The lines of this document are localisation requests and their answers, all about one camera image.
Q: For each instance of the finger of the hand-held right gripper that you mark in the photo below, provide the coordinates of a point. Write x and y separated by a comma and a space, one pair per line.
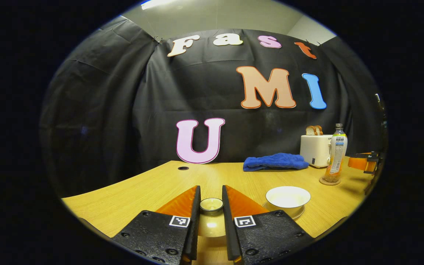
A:
359, 162

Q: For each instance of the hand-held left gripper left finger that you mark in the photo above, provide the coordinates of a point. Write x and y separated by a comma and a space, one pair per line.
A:
196, 217

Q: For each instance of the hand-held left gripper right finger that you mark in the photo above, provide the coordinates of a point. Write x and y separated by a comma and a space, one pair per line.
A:
227, 228

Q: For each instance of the yellow teacup lid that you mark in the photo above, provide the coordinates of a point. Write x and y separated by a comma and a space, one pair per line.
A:
211, 221

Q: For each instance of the clear labelled water bottle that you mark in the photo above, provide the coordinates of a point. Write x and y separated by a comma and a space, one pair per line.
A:
337, 154

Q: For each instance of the round cork coaster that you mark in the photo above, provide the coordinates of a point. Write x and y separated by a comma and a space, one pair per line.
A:
329, 183

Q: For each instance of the yellow teacup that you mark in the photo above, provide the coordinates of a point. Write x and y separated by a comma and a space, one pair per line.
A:
287, 197

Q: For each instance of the white toaster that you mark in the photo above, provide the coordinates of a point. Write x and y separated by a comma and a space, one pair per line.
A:
315, 151

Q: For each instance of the toast slice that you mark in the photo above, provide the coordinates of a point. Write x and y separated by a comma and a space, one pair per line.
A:
310, 131
320, 130

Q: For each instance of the blue towel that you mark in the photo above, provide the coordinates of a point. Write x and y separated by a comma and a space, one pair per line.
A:
274, 162

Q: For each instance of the black backdrop cloth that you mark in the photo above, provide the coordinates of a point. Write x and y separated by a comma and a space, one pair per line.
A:
105, 110

